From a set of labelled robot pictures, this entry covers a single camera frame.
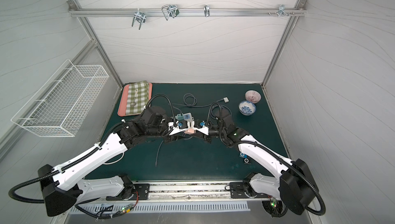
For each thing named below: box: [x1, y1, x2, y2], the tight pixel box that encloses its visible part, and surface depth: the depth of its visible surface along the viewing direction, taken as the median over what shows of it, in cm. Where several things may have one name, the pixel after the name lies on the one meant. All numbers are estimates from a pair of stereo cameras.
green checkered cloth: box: [125, 80, 150, 116], surface depth 113 cm
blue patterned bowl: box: [238, 100, 257, 116], surface depth 106 cm
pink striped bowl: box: [244, 89, 262, 104], surface depth 113 cm
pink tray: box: [117, 82, 153, 117], surface depth 113 cm
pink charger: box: [184, 128, 196, 135], surface depth 70 cm
